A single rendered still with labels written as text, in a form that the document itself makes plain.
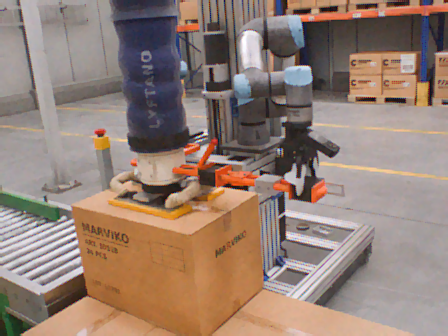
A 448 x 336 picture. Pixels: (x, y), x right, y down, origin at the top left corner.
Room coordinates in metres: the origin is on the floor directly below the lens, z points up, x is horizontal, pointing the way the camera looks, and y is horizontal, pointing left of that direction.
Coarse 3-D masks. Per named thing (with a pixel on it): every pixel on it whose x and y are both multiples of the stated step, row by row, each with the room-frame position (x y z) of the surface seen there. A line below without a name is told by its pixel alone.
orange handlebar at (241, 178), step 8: (192, 144) 1.95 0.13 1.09; (192, 152) 1.89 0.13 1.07; (136, 160) 1.79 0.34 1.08; (176, 168) 1.63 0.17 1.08; (192, 168) 1.63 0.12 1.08; (224, 176) 1.49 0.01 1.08; (232, 176) 1.47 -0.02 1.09; (240, 176) 1.46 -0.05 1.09; (248, 176) 1.48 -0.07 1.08; (256, 176) 1.46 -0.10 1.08; (232, 184) 1.47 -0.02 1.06; (240, 184) 1.45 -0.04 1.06; (248, 184) 1.43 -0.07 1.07; (280, 184) 1.36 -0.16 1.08; (320, 192) 1.28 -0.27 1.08
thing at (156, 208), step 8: (128, 192) 1.74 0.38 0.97; (136, 192) 1.67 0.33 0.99; (112, 200) 1.68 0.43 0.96; (120, 200) 1.67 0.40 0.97; (128, 200) 1.65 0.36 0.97; (136, 200) 1.64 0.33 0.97; (160, 200) 1.57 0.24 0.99; (128, 208) 1.63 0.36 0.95; (136, 208) 1.60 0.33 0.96; (144, 208) 1.57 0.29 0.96; (152, 208) 1.56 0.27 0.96; (160, 208) 1.55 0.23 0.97; (168, 208) 1.54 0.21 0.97; (176, 208) 1.54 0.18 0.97; (184, 208) 1.54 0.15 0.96; (160, 216) 1.52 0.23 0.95; (168, 216) 1.50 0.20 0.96; (176, 216) 1.50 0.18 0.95
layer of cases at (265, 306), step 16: (80, 304) 1.66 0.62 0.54; (96, 304) 1.65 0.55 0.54; (256, 304) 1.57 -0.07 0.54; (272, 304) 1.56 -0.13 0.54; (288, 304) 1.55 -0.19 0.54; (304, 304) 1.54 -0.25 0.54; (48, 320) 1.57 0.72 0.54; (64, 320) 1.56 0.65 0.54; (80, 320) 1.55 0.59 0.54; (96, 320) 1.54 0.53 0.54; (112, 320) 1.54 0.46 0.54; (128, 320) 1.53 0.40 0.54; (144, 320) 1.52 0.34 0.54; (240, 320) 1.47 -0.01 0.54; (256, 320) 1.47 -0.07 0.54; (272, 320) 1.46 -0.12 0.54; (288, 320) 1.45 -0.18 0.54; (304, 320) 1.44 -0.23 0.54; (320, 320) 1.43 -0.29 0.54; (336, 320) 1.43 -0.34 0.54; (352, 320) 1.42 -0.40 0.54
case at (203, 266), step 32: (224, 192) 1.72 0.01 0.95; (96, 224) 1.64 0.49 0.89; (128, 224) 1.53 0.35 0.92; (160, 224) 1.46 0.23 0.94; (192, 224) 1.44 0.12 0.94; (224, 224) 1.50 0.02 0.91; (256, 224) 1.66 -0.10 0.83; (96, 256) 1.66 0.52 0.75; (128, 256) 1.55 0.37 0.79; (160, 256) 1.45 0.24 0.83; (192, 256) 1.37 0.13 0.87; (224, 256) 1.49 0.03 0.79; (256, 256) 1.65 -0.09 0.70; (96, 288) 1.68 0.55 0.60; (128, 288) 1.57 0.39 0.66; (160, 288) 1.47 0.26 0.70; (192, 288) 1.38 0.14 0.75; (224, 288) 1.48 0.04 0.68; (256, 288) 1.64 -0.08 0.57; (160, 320) 1.48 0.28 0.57; (192, 320) 1.39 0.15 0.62; (224, 320) 1.47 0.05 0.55
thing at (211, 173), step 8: (200, 168) 1.55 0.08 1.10; (208, 168) 1.57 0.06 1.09; (216, 168) 1.56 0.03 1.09; (224, 168) 1.52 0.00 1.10; (200, 176) 1.54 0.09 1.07; (208, 176) 1.51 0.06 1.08; (216, 176) 1.49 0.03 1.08; (200, 184) 1.53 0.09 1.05; (208, 184) 1.51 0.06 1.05; (216, 184) 1.50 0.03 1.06; (224, 184) 1.52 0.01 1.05
